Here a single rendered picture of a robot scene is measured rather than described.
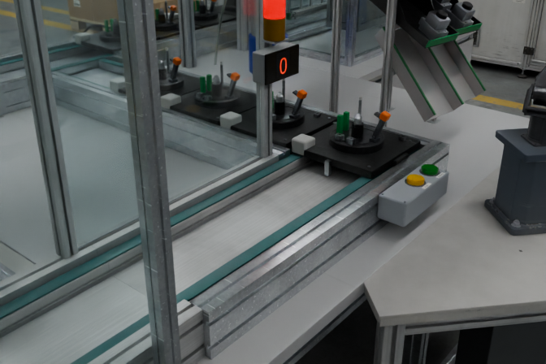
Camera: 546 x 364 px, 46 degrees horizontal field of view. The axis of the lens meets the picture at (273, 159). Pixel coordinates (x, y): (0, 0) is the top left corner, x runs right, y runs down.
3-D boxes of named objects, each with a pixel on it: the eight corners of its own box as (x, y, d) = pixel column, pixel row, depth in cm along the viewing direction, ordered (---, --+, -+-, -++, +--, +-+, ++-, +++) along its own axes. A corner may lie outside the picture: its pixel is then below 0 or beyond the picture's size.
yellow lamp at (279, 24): (289, 38, 147) (289, 16, 145) (275, 42, 144) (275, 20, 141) (272, 35, 150) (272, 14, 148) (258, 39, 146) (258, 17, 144)
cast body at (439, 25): (444, 41, 171) (456, 19, 166) (432, 42, 169) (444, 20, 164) (425, 22, 176) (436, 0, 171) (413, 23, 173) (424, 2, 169)
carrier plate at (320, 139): (420, 147, 168) (421, 140, 167) (371, 179, 151) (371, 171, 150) (343, 125, 182) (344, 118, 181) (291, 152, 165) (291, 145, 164)
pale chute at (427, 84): (453, 110, 182) (464, 103, 178) (424, 122, 174) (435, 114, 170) (404, 28, 187) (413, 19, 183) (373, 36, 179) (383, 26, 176)
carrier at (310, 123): (339, 124, 183) (340, 82, 177) (286, 151, 166) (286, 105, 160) (273, 105, 196) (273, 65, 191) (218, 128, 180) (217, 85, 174)
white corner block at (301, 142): (315, 151, 165) (316, 136, 164) (305, 157, 162) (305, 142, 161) (301, 147, 168) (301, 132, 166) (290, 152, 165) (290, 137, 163)
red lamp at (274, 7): (289, 16, 145) (290, -6, 143) (275, 20, 141) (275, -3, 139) (272, 13, 148) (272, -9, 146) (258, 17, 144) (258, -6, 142)
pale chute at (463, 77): (475, 97, 192) (486, 89, 188) (448, 107, 184) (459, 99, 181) (427, 19, 197) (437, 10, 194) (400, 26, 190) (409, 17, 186)
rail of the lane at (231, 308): (445, 178, 172) (450, 140, 167) (211, 360, 110) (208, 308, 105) (426, 172, 175) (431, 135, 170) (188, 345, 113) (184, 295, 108)
